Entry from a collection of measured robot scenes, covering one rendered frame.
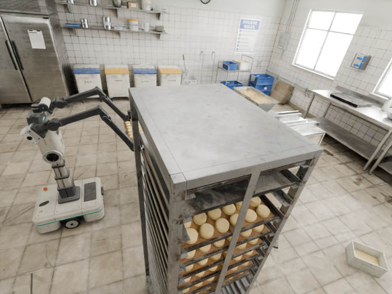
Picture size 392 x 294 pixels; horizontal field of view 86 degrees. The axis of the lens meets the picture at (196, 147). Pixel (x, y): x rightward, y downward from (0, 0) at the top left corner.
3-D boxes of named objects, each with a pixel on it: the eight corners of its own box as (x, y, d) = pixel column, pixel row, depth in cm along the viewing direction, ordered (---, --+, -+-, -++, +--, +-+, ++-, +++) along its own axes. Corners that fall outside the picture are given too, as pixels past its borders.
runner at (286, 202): (206, 125, 123) (207, 120, 121) (210, 124, 124) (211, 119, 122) (284, 207, 75) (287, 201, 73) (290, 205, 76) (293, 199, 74)
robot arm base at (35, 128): (45, 133, 173) (32, 123, 165) (53, 128, 173) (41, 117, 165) (43, 139, 166) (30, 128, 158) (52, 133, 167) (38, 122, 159)
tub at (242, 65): (240, 66, 624) (241, 59, 613) (249, 70, 592) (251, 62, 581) (230, 66, 609) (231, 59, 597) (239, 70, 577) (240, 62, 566)
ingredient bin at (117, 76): (109, 102, 514) (104, 70, 471) (108, 93, 562) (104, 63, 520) (132, 101, 531) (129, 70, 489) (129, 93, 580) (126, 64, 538)
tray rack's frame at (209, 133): (144, 279, 191) (124, 87, 93) (195, 259, 211) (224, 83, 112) (164, 373, 144) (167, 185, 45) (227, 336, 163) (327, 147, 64)
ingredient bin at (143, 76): (136, 101, 534) (133, 70, 492) (133, 93, 584) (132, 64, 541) (157, 101, 551) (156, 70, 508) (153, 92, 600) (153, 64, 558)
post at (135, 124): (145, 274, 187) (128, 87, 93) (149, 273, 188) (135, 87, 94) (146, 277, 185) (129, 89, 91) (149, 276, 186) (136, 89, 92)
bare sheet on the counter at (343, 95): (330, 94, 423) (331, 93, 422) (344, 93, 436) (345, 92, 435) (358, 105, 377) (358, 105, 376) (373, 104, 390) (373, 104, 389)
